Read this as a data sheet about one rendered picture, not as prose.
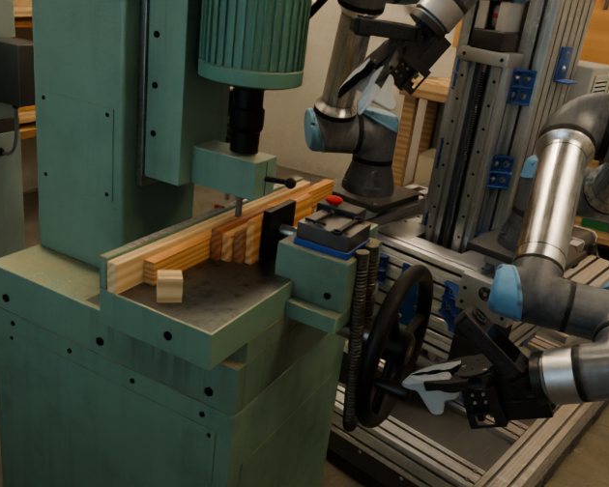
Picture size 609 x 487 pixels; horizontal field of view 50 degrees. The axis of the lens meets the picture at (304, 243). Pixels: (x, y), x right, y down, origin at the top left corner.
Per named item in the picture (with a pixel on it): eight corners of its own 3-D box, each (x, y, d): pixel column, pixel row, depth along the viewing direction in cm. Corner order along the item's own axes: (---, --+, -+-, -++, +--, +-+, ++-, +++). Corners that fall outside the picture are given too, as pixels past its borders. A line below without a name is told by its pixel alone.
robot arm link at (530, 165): (514, 196, 167) (528, 145, 162) (569, 209, 163) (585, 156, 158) (510, 210, 156) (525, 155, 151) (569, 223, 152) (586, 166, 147)
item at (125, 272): (116, 295, 98) (117, 265, 96) (106, 291, 99) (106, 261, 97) (307, 203, 148) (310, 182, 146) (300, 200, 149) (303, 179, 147)
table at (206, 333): (264, 397, 89) (269, 359, 87) (97, 323, 102) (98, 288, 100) (416, 262, 140) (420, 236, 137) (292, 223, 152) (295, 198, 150)
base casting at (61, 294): (232, 419, 105) (237, 371, 101) (-13, 303, 128) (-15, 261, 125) (351, 315, 142) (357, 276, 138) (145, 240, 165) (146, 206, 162)
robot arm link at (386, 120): (400, 162, 184) (409, 115, 179) (355, 160, 181) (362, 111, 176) (385, 151, 195) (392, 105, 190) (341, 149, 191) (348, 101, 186)
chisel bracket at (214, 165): (252, 210, 115) (256, 163, 111) (188, 189, 120) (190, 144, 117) (274, 200, 121) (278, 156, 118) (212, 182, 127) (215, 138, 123)
